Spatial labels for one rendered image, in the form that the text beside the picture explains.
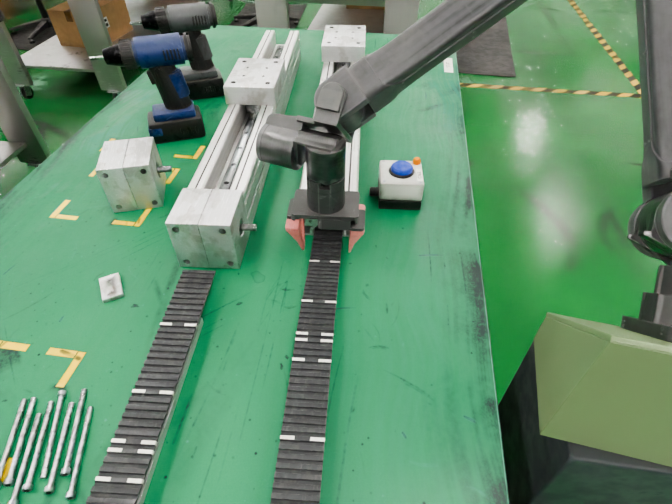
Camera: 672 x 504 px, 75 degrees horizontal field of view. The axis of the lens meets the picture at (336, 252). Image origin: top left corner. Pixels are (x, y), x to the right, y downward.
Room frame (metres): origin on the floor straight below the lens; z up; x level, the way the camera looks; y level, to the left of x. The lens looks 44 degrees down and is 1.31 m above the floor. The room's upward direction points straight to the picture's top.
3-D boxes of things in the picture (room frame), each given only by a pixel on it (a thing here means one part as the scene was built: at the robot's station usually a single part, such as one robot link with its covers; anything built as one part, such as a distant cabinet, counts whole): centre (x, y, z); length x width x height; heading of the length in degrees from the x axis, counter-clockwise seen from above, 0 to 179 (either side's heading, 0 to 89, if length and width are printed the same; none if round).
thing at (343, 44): (1.23, -0.02, 0.87); 0.16 x 0.11 x 0.07; 177
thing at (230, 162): (0.99, 0.18, 0.82); 0.80 x 0.10 x 0.09; 177
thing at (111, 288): (0.46, 0.35, 0.78); 0.05 x 0.03 x 0.01; 27
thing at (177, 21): (1.15, 0.39, 0.89); 0.20 x 0.08 x 0.22; 109
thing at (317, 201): (0.54, 0.02, 0.91); 0.10 x 0.07 x 0.07; 86
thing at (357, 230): (0.54, -0.01, 0.83); 0.07 x 0.07 x 0.09; 86
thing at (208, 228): (0.55, 0.19, 0.83); 0.12 x 0.09 x 0.10; 87
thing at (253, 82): (0.99, 0.18, 0.87); 0.16 x 0.11 x 0.07; 177
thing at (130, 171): (0.71, 0.37, 0.83); 0.11 x 0.10 x 0.10; 102
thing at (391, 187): (0.70, -0.11, 0.81); 0.10 x 0.08 x 0.06; 87
